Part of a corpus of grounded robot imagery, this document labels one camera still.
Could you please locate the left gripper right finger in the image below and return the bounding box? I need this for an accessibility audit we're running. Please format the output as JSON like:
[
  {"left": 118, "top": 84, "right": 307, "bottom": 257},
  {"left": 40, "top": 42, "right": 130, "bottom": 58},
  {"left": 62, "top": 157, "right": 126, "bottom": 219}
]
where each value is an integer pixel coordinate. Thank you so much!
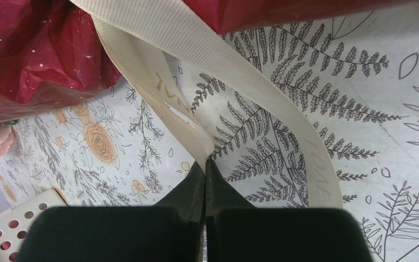
[{"left": 205, "top": 159, "right": 372, "bottom": 261}]

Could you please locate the cream ribbon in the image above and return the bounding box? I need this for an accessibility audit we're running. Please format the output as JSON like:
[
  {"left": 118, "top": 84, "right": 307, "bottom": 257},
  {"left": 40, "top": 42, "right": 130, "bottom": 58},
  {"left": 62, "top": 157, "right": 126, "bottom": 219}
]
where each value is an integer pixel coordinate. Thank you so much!
[{"left": 75, "top": 1, "right": 343, "bottom": 209}]

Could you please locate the floral patterned tablecloth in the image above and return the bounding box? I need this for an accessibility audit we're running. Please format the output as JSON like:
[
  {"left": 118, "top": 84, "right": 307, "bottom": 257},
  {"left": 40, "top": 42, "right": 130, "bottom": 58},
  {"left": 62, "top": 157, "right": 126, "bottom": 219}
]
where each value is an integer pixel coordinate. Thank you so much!
[{"left": 0, "top": 2, "right": 419, "bottom": 261}]

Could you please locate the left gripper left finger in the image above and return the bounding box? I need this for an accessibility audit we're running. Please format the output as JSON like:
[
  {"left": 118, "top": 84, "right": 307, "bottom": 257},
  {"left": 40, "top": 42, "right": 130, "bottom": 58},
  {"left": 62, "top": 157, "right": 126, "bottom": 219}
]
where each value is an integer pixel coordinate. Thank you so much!
[{"left": 16, "top": 164, "right": 205, "bottom": 261}]

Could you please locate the white plastic basket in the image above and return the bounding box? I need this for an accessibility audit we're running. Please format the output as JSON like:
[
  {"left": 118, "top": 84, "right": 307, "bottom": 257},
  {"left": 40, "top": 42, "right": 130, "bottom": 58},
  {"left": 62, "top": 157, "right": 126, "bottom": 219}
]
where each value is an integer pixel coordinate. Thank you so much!
[{"left": 0, "top": 189, "right": 66, "bottom": 261}]

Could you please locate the dark red wrapping paper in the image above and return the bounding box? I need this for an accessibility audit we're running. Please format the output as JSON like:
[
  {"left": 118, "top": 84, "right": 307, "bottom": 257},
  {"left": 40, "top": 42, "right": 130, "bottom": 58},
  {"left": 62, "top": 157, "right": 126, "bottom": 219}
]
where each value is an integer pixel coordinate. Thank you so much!
[{"left": 0, "top": 0, "right": 412, "bottom": 127}]

